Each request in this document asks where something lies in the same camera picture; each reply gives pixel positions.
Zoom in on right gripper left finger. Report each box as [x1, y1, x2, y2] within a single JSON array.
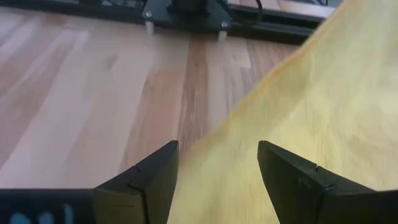
[[93, 139, 180, 224]]

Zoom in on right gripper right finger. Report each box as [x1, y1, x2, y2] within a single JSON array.
[[257, 140, 379, 224]]

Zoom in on yellow microfiber towel white tag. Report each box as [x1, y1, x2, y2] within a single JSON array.
[[167, 0, 398, 224]]

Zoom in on black aluminium table frame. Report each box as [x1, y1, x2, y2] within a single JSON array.
[[0, 0, 336, 47]]

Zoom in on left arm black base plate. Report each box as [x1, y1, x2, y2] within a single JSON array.
[[142, 0, 233, 33]]

